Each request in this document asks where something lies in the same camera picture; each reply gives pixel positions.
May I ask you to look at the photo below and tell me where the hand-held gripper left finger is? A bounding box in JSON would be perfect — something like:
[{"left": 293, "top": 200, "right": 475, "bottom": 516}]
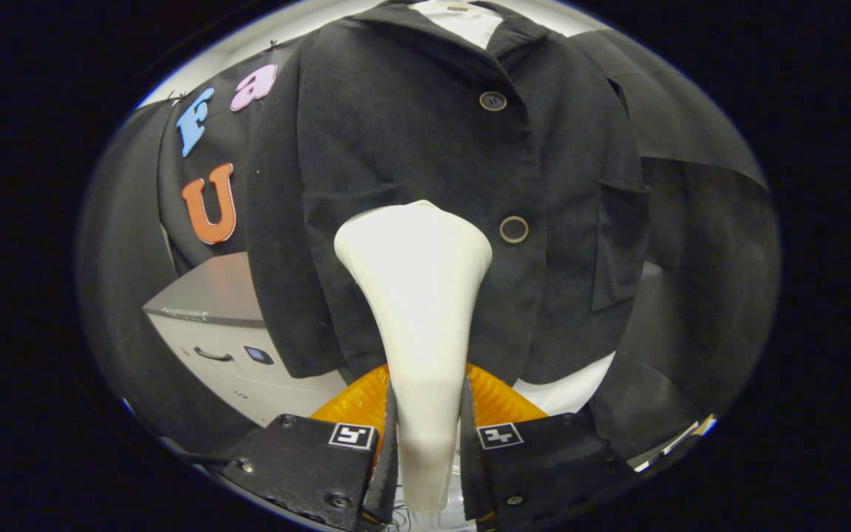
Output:
[{"left": 220, "top": 364, "right": 399, "bottom": 531}]

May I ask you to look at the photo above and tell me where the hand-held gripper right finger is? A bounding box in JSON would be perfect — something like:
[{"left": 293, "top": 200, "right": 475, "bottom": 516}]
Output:
[{"left": 459, "top": 362, "right": 637, "bottom": 531}]

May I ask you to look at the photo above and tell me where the white garment steamer head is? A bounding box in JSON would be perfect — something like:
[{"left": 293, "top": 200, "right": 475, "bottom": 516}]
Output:
[{"left": 333, "top": 199, "right": 493, "bottom": 514}]

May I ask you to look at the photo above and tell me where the black jacket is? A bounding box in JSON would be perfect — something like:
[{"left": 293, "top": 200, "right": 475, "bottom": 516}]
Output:
[{"left": 245, "top": 0, "right": 652, "bottom": 386}]

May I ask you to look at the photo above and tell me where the white mannequin torso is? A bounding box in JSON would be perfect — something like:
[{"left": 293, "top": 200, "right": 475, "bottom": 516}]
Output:
[{"left": 411, "top": 0, "right": 616, "bottom": 416}]

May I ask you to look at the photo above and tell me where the flat cardboard piece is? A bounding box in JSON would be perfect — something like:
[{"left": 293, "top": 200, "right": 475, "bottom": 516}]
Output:
[{"left": 632, "top": 414, "right": 718, "bottom": 474}]

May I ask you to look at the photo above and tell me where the grey cabinet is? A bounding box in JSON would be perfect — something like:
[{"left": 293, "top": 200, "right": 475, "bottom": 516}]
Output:
[{"left": 143, "top": 251, "right": 349, "bottom": 428}]

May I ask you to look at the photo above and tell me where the black backdrop cloth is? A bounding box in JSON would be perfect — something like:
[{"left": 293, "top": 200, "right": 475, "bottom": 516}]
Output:
[{"left": 78, "top": 15, "right": 781, "bottom": 463}]

